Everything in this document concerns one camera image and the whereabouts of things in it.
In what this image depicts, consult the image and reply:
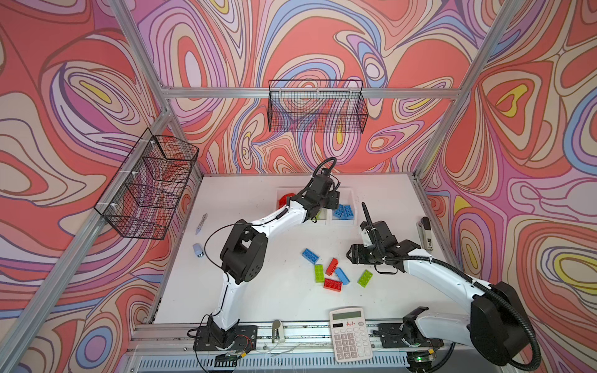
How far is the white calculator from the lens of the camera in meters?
0.71

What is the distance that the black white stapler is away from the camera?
93 centimetres

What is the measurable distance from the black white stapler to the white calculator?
393mm
